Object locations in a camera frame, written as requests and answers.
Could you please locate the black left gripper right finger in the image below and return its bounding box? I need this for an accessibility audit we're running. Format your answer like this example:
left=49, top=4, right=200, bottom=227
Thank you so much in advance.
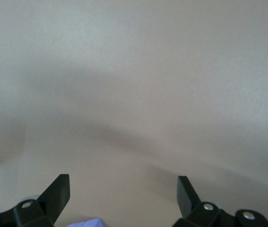
left=173, top=176, right=268, bottom=227

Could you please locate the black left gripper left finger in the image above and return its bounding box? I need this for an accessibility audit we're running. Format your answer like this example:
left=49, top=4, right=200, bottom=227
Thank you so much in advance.
left=0, top=174, right=70, bottom=227

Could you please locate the purple foam cube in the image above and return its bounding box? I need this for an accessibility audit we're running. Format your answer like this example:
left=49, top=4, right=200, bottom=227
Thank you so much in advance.
left=67, top=217, right=104, bottom=227

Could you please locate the brown table cover sheet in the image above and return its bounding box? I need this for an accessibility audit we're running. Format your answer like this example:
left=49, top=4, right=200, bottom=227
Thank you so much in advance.
left=0, top=0, right=268, bottom=227

